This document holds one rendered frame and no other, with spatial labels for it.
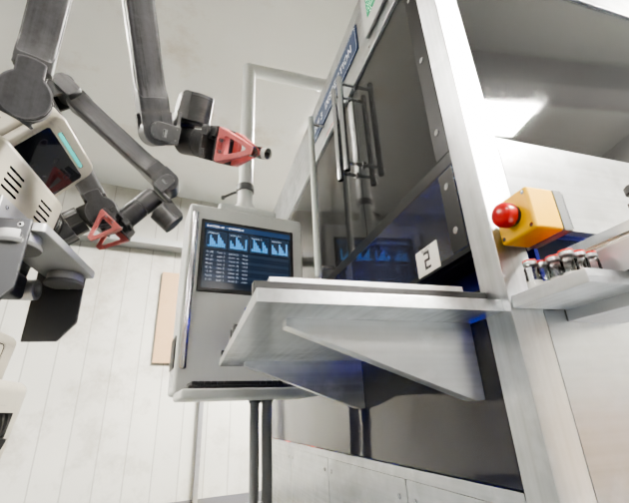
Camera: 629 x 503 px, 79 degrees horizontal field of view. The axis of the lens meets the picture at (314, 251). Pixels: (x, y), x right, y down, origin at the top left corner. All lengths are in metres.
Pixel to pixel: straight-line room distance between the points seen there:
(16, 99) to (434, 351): 0.80
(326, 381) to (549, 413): 0.62
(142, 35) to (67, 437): 3.55
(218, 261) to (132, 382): 2.60
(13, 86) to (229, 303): 1.01
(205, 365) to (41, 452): 2.71
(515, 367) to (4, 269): 0.81
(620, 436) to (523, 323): 0.21
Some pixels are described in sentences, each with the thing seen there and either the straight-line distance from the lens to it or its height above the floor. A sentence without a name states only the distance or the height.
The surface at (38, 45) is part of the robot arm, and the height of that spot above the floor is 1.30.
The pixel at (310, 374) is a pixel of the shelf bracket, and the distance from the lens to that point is 1.12.
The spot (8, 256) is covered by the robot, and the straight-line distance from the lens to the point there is 0.79.
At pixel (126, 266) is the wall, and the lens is 4.28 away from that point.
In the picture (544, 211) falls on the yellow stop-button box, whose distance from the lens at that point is 0.68.
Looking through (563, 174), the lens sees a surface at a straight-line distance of 0.94.
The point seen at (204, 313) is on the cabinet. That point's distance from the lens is 1.51.
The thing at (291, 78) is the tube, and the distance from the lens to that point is 2.38.
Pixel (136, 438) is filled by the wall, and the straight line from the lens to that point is 4.03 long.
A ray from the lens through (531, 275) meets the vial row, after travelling 0.67.
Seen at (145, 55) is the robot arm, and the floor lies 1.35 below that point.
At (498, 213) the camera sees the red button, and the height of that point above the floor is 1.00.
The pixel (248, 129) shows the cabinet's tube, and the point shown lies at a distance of 2.05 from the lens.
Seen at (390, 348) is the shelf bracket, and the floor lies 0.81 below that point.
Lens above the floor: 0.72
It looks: 23 degrees up
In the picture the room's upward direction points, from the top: 3 degrees counter-clockwise
